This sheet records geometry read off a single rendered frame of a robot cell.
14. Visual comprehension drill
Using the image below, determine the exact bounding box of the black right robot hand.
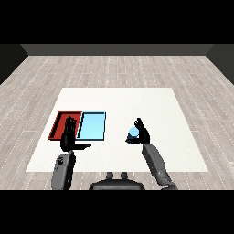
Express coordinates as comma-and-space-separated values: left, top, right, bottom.
124, 117, 151, 145

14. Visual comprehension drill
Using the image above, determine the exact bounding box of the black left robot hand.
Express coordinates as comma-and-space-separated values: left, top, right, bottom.
59, 116, 92, 153

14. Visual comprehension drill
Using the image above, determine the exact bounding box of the small blue can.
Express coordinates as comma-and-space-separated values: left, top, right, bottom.
127, 126, 141, 145

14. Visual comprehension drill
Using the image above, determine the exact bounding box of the red shallow open box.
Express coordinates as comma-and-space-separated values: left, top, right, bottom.
48, 110, 83, 142

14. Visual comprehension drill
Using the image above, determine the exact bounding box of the light blue shallow open box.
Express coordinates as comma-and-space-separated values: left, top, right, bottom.
75, 111, 107, 142

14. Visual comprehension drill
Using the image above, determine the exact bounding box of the dark grey robot body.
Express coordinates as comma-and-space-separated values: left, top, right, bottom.
89, 172, 146, 191

